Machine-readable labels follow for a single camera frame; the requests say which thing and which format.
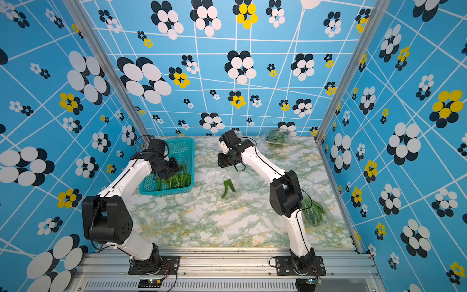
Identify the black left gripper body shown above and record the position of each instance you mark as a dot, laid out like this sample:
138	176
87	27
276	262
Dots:
169	168

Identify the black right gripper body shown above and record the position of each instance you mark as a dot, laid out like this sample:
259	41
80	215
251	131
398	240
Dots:
227	160

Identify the green peppers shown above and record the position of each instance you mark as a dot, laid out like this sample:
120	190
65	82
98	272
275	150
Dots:
179	180

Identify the clear clamshell with peppers front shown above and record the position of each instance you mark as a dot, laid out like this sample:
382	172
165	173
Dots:
228	187

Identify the clear clamshell with peppers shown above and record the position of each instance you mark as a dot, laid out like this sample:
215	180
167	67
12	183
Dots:
277	137
228	187
313	212

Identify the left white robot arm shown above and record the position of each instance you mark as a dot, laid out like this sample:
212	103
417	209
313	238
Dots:
106	219

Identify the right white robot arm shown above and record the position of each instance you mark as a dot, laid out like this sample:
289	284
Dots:
285	195

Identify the clear clamshell with peppers back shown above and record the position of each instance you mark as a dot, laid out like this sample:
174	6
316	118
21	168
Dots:
277	137

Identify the teal plastic basket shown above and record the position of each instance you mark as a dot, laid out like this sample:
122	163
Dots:
183	149

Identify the left controller board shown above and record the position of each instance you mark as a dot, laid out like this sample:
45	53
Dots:
149	285

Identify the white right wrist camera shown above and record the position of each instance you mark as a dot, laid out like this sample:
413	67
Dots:
225	149

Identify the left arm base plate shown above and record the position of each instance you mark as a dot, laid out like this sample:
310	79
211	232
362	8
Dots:
171	264

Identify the aluminium frame post left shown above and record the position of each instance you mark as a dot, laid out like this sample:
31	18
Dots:
77	12

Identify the aluminium frame post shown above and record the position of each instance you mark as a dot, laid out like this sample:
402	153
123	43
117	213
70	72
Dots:
77	12
361	47

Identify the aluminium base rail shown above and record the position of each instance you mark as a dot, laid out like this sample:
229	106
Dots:
230	270

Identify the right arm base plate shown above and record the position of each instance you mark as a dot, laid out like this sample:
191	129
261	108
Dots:
285	267

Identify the aluminium frame post right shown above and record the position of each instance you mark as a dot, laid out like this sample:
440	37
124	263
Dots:
361	47

